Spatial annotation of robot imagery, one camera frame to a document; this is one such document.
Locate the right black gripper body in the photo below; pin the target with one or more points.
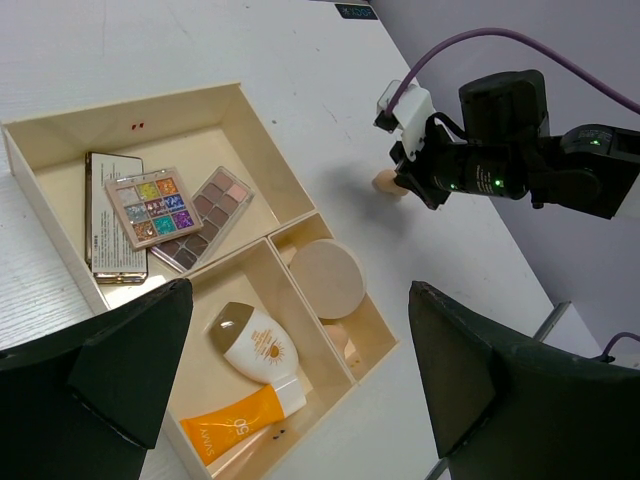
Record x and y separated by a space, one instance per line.
494 158

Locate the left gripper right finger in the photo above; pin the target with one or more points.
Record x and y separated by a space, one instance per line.
506 406

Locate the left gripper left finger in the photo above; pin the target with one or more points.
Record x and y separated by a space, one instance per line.
88 401

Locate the beige makeup sponge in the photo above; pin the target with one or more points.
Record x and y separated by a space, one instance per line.
340 339
384 182

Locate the orange sunscreen tube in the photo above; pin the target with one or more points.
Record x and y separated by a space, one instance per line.
215 433

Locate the gold rectangular makeup case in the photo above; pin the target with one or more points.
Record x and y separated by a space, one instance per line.
108 252

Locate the round cream powder puff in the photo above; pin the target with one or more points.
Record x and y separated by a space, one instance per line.
331 278

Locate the brown eyeshadow palette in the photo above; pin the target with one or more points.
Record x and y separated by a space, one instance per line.
220 202

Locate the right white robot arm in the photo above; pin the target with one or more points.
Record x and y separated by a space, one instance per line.
592 168

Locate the right table logo sticker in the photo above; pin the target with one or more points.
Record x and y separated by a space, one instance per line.
356 11

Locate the cream wooden organizer box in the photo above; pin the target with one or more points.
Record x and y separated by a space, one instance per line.
196 132

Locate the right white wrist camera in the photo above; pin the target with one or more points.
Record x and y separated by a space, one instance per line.
409 115

